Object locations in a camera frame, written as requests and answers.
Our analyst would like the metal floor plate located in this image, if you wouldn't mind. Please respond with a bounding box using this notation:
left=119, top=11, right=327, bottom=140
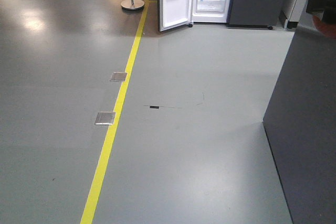
left=110, top=72, right=128, bottom=82
left=94, top=112, right=115, bottom=125

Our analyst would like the sign stand with round base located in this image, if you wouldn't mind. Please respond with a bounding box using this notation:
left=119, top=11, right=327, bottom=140
left=121, top=0, right=144, bottom=10

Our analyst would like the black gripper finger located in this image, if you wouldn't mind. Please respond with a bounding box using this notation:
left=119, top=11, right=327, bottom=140
left=306, top=0, right=335, bottom=24

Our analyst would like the red yellow apple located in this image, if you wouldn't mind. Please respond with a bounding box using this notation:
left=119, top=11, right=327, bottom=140
left=312, top=15, right=336, bottom=39

